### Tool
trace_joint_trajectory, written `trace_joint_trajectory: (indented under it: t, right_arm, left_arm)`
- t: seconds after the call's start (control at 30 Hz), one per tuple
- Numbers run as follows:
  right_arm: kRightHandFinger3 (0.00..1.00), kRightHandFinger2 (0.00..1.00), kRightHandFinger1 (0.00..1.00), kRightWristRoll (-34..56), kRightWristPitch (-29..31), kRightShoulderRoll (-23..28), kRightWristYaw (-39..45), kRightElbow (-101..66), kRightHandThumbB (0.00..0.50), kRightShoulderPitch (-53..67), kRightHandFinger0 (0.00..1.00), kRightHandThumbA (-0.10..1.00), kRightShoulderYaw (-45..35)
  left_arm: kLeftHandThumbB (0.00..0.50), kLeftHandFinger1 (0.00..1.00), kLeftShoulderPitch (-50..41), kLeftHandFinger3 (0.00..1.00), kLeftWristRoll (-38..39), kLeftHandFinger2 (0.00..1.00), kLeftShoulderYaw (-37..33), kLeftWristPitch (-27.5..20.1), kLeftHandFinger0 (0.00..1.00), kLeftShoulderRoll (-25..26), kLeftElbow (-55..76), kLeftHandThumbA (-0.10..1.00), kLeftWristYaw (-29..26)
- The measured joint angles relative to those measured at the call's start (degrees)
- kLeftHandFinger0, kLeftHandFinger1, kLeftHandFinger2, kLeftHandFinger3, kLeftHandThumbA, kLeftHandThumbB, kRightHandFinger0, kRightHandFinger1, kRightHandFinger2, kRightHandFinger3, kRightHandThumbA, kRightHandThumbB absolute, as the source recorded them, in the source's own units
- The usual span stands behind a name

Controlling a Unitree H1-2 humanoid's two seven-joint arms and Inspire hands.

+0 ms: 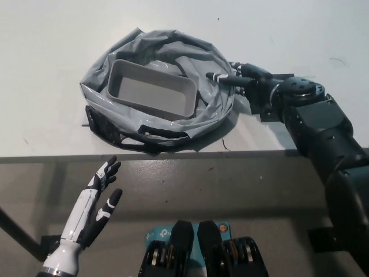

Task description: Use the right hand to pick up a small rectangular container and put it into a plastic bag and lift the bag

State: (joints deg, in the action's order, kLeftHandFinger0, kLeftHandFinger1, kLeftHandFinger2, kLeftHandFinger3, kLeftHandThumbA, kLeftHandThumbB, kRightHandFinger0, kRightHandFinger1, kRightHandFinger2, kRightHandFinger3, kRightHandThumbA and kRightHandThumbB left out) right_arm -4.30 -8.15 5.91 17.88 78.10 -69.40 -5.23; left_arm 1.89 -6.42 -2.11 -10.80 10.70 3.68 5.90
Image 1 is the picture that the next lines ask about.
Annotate robot left white black hand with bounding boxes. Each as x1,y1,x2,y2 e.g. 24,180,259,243
59,155,123,249

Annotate robot right black white hand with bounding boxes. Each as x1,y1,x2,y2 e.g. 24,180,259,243
206,61,279,115

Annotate small grey rectangular basket container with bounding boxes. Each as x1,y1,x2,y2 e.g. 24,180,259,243
106,59,198,119

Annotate grey black plastic bag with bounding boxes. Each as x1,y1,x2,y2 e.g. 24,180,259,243
79,27,236,155

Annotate black tape patch on table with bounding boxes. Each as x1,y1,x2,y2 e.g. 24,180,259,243
250,72,295,122

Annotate black metal table leg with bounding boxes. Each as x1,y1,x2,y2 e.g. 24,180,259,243
0,206,47,260

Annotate teal TP-Link box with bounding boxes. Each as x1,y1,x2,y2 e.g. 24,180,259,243
145,221,231,266

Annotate robot left black torso block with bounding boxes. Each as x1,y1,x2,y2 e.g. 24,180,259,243
140,219,194,277

